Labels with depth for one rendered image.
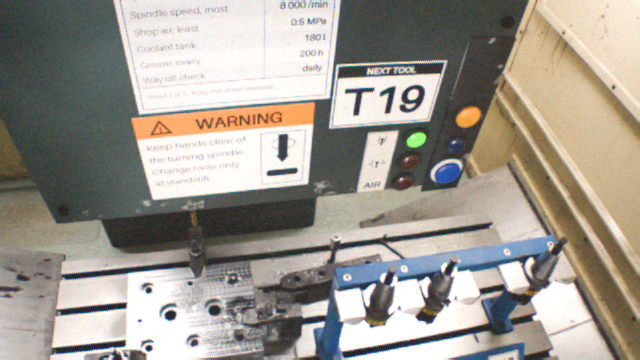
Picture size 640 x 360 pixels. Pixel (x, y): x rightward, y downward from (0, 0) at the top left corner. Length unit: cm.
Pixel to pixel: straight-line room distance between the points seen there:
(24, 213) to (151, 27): 167
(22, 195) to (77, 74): 167
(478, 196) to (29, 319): 146
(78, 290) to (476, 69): 111
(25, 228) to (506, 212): 166
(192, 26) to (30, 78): 13
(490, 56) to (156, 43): 28
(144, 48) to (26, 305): 135
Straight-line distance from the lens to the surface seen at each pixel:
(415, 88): 45
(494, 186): 172
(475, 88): 48
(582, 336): 151
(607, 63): 138
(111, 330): 126
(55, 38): 39
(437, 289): 90
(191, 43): 38
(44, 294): 169
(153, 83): 40
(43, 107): 43
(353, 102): 44
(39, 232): 192
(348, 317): 87
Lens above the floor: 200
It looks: 49 degrees down
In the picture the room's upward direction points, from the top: 6 degrees clockwise
